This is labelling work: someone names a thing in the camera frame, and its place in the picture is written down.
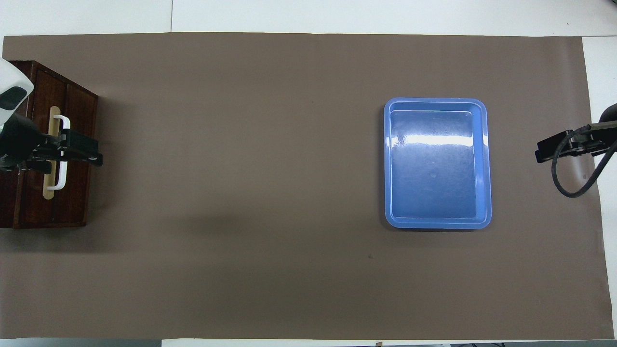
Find brown table mat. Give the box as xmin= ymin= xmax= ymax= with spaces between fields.
xmin=2 ymin=32 xmax=616 ymax=341

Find white drawer handle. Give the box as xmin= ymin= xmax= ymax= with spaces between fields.
xmin=46 ymin=115 xmax=71 ymax=190

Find blue plastic tray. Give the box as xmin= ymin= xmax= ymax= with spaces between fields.
xmin=384 ymin=97 xmax=493 ymax=229

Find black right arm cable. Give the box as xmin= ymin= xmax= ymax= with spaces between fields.
xmin=551 ymin=123 xmax=617 ymax=199

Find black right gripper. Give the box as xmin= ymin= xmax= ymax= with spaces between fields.
xmin=535 ymin=103 xmax=617 ymax=164

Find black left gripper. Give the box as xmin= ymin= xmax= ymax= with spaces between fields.
xmin=0 ymin=113 xmax=104 ymax=170

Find dark wooden drawer cabinet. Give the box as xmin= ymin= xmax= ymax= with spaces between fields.
xmin=0 ymin=60 xmax=88 ymax=230

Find dark wooden drawer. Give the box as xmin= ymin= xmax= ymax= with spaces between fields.
xmin=13 ymin=61 xmax=100 ymax=228

